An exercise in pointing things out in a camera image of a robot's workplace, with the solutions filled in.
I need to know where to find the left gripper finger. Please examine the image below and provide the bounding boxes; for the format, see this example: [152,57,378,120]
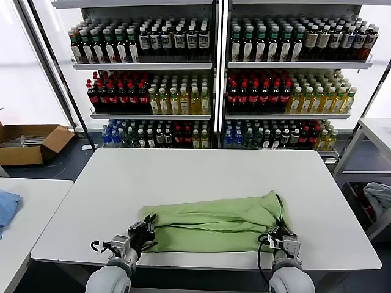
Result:
[145,213,158,234]
[130,214,152,230]

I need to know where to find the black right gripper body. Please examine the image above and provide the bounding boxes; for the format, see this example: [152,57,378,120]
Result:
[271,233,291,250]

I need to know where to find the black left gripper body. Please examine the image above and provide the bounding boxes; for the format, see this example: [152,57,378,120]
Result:
[128,227,156,251]

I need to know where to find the light green polo shirt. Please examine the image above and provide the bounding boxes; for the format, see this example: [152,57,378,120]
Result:
[139,190,290,253]

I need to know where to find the grey white clothes pile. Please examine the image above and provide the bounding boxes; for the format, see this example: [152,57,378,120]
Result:
[362,181,391,228]

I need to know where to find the silver right wrist module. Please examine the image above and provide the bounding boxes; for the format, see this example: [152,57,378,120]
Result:
[282,233,301,256]

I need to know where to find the silver wrist module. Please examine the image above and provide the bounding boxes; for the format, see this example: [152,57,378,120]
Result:
[109,234,131,257]
[282,233,301,256]

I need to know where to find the silver left wrist module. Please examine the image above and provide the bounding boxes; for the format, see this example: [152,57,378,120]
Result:
[109,234,131,257]

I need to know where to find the blue folded cloth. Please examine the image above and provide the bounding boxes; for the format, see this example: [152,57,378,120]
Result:
[0,189,24,239]

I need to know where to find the white framed side table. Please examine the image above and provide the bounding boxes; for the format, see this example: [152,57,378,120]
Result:
[331,117,391,242]

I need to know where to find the open cardboard box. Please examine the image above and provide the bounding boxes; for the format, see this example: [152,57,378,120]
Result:
[0,123,76,167]

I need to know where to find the clear wrapped items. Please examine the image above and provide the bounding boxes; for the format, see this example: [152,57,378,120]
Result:
[0,133,46,149]

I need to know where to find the white vertical light strip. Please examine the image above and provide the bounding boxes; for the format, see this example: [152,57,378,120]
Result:
[213,0,229,134]

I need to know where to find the black slanted metal pole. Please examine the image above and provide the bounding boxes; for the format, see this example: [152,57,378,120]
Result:
[349,57,391,137]
[27,0,95,151]

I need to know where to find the grey shelf unit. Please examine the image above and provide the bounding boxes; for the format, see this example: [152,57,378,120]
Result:
[50,0,219,150]
[222,0,375,161]

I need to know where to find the dark tea bottle green cap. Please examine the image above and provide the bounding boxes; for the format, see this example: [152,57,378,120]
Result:
[103,28,117,64]
[229,26,243,63]
[114,27,128,64]
[91,29,105,64]
[79,29,94,64]
[255,26,269,63]
[243,26,256,63]
[291,26,306,62]
[280,26,294,63]
[69,29,83,64]
[125,27,140,64]
[268,26,282,63]

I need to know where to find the dark bottle blue white label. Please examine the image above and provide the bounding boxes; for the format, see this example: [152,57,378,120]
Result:
[149,26,162,57]
[352,26,368,60]
[174,26,186,57]
[340,26,357,60]
[197,25,211,57]
[186,26,199,57]
[362,26,380,60]
[138,26,151,57]
[160,26,172,57]
[329,26,345,60]

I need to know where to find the dark bottle beige label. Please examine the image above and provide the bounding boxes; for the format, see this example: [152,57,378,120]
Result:
[316,26,332,60]
[304,26,320,60]

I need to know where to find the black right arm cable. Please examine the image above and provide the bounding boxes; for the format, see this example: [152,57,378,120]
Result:
[257,233,276,279]

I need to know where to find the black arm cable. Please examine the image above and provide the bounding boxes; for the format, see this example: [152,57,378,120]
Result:
[257,233,276,279]
[90,240,112,254]

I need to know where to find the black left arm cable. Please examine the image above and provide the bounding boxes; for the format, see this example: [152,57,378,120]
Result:
[90,240,112,254]

